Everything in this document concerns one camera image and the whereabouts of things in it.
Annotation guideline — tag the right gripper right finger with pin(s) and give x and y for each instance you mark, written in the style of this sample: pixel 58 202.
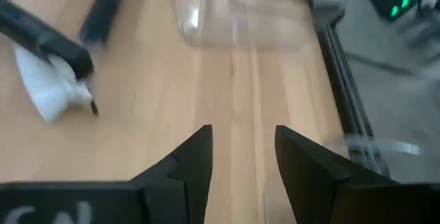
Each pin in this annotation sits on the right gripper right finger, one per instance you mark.
pixel 326 189

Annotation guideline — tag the clear plastic bin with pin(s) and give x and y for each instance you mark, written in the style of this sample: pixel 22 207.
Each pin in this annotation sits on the clear plastic bin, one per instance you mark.
pixel 240 28
pixel 378 148

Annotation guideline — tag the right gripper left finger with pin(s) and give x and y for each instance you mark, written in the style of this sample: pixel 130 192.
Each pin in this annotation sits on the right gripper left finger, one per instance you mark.
pixel 172 189

